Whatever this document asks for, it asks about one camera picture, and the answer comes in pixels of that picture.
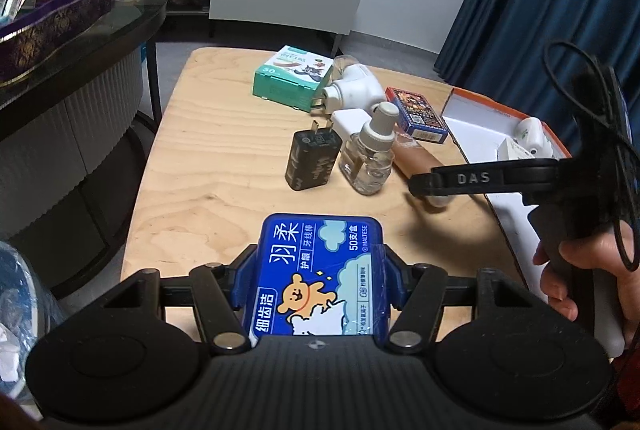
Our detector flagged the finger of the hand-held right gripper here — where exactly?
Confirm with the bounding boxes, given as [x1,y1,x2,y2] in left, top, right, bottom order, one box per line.
[407,159,563,201]

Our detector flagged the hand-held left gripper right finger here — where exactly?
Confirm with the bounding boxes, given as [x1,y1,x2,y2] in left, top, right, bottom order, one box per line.
[379,245,538,357]

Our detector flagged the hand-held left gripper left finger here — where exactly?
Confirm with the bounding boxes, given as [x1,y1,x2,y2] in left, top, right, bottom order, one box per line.
[102,244,261,357]

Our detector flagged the white box with orange edges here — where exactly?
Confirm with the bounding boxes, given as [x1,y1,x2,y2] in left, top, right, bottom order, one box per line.
[442,88,573,271]

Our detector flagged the brown cosmetic tube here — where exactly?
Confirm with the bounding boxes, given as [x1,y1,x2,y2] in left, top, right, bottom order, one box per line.
[392,133,451,209]

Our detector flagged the blue dental floss box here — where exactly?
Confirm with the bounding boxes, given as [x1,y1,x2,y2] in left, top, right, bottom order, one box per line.
[243,213,387,345]

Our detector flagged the white plug-in mosquito heater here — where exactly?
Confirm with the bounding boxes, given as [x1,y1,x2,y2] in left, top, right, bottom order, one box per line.
[311,55,386,116]

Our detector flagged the green adhesive bandage box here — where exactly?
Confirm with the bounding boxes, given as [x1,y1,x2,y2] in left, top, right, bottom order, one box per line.
[252,45,333,112]

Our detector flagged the person's right hand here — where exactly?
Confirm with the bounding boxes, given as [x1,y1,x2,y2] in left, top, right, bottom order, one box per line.
[532,223,640,322]

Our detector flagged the small white box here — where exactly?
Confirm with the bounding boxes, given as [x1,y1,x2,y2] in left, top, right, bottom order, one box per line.
[496,136,538,161]

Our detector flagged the white roll-on bottle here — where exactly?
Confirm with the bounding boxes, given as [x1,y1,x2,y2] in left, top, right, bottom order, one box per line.
[515,116,556,156]

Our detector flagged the playing card box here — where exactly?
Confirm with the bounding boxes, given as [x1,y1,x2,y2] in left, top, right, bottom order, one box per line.
[385,87,449,143]

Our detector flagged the clear liquid refill bottle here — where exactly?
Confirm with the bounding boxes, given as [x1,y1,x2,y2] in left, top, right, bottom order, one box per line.
[339,102,398,196]

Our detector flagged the clear plastic bag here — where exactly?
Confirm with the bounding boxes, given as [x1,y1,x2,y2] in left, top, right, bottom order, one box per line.
[0,243,63,411]

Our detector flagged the black glass-top counter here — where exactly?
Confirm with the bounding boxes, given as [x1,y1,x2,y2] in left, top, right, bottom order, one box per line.
[0,0,171,301]

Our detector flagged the white TV cabinet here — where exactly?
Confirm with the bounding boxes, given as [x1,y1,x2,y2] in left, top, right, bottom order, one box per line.
[107,0,366,52]

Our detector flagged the purple patterned box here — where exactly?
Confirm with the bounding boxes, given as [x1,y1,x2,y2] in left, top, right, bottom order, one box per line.
[0,0,115,84]

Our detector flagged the black cable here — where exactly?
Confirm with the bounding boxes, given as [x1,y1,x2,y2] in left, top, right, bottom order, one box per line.
[544,41,638,272]

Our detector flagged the black wall charger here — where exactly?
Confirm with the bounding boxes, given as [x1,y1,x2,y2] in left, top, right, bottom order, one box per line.
[285,120,343,191]

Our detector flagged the white wall charger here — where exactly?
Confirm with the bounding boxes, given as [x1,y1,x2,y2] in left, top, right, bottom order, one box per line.
[330,110,376,137]

